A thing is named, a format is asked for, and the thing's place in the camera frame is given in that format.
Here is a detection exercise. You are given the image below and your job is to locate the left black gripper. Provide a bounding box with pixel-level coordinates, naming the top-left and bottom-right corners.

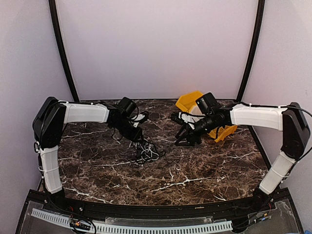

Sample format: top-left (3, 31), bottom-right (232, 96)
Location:
top-left (112, 117), bottom-right (144, 142)

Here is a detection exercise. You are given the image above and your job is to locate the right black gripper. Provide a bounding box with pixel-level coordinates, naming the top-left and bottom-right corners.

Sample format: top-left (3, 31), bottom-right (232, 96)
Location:
top-left (175, 113), bottom-right (217, 146)

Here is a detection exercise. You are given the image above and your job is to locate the black cable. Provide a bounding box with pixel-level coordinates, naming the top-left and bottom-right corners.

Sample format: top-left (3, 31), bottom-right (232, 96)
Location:
top-left (129, 138), bottom-right (180, 166)

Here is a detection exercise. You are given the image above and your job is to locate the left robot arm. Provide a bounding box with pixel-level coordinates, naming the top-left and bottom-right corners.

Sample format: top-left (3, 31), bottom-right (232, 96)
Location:
top-left (32, 97), bottom-right (149, 213)

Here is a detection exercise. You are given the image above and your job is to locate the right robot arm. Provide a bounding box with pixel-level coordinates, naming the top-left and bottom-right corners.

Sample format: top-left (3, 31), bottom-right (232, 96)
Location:
top-left (171, 93), bottom-right (311, 212)

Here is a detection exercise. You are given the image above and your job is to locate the white plastic bin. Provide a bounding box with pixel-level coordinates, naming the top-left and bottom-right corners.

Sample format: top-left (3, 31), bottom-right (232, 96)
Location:
top-left (190, 105), bottom-right (202, 116)

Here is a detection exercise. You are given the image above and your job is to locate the far yellow plastic bin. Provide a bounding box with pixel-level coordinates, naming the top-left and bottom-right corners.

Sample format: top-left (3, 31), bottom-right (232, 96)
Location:
top-left (175, 91), bottom-right (203, 113)

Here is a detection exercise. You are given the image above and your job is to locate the yellow plastic bin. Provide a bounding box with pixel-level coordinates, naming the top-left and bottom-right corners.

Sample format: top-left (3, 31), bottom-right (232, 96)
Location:
top-left (175, 91), bottom-right (203, 113)
top-left (208, 125), bottom-right (237, 142)

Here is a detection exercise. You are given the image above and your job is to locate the near yellow plastic bin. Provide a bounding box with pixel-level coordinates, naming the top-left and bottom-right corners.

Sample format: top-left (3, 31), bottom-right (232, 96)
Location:
top-left (208, 125), bottom-right (237, 142)

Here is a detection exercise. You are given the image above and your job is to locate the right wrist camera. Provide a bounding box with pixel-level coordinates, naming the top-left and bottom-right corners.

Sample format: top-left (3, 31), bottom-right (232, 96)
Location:
top-left (170, 112), bottom-right (195, 129)

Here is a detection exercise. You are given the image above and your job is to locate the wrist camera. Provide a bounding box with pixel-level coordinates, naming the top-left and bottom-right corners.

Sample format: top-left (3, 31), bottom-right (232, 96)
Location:
top-left (130, 111), bottom-right (149, 127)
top-left (170, 112), bottom-right (195, 129)

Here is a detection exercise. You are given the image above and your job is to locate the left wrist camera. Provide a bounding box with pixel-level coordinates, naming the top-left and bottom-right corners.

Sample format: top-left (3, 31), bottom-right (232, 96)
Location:
top-left (130, 111), bottom-right (149, 127)

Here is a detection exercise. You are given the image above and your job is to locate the black front rail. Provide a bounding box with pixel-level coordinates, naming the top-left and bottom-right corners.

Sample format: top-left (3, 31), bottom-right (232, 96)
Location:
top-left (39, 193), bottom-right (275, 220)

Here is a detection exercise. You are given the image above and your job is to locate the white slotted cable duct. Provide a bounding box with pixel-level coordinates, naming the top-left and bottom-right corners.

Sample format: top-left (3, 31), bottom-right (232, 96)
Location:
top-left (31, 208), bottom-right (233, 234)

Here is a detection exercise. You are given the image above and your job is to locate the right black frame post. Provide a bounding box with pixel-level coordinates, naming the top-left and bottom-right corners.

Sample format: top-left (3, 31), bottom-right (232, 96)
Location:
top-left (235, 0), bottom-right (265, 102)

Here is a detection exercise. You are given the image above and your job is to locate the black frame post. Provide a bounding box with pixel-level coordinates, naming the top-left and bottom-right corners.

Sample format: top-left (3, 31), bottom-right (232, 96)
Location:
top-left (48, 0), bottom-right (79, 102)
top-left (235, 0), bottom-right (265, 102)

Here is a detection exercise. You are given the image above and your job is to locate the left black frame post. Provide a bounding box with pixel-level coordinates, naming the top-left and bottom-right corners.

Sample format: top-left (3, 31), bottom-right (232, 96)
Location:
top-left (48, 0), bottom-right (79, 102)

